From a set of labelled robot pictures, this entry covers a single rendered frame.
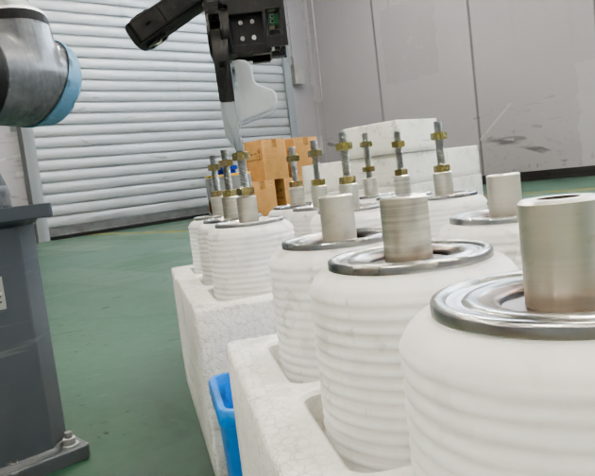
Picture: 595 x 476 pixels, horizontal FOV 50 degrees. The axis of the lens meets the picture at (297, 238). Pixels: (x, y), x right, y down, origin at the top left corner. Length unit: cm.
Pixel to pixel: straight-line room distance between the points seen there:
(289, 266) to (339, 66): 751
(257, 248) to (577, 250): 50
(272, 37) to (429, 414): 55
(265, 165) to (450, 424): 457
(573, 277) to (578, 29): 613
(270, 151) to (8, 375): 410
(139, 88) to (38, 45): 566
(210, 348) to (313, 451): 36
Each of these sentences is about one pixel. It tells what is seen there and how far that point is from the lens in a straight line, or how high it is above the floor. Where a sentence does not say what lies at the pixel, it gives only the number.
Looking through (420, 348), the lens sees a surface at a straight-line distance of 18.
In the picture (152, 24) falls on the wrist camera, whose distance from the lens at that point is 71.
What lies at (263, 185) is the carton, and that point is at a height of 26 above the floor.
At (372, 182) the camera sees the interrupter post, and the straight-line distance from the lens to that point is 98.
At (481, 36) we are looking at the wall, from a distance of 674.
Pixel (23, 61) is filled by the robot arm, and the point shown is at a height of 47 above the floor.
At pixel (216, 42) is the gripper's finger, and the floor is 44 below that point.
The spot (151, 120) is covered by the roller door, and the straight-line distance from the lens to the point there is 655.
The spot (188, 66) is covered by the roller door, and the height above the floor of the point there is 156.
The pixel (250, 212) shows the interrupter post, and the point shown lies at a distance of 69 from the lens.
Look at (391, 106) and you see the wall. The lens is 734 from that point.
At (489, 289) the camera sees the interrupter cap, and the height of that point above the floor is 25.
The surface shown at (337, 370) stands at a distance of 28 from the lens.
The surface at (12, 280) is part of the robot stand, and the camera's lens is 77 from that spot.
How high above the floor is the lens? 30
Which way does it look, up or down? 5 degrees down
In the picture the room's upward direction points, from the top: 7 degrees counter-clockwise
